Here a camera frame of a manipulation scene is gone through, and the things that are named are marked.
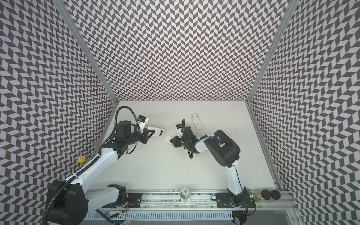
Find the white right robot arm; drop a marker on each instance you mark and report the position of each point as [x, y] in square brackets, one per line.
[224, 150]

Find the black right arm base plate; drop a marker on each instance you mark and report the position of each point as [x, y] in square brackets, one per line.
[223, 202]

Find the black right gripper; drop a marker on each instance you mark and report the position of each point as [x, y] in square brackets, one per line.
[178, 139]

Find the white TCL remote control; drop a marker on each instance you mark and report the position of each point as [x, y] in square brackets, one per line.
[158, 132]

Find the aluminium front rail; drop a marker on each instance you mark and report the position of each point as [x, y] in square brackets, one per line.
[204, 200]

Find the green bottle yellow cap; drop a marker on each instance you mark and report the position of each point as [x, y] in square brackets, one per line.
[82, 160]

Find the white remote green buttons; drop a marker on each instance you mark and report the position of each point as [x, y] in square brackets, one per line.
[196, 121]

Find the clear jar black lid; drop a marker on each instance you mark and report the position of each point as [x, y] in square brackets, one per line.
[262, 195]

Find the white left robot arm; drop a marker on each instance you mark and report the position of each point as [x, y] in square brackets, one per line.
[68, 201]

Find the aluminium corner post left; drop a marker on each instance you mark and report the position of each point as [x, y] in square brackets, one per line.
[63, 11]

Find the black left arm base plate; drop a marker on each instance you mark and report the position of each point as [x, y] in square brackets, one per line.
[130, 200]

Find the aluminium corner post right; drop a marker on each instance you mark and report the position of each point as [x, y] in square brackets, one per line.
[293, 4]

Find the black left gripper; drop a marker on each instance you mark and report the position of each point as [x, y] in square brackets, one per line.
[145, 135]

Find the aluminium corner post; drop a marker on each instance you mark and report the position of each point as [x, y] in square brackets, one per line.
[293, 4]
[63, 11]

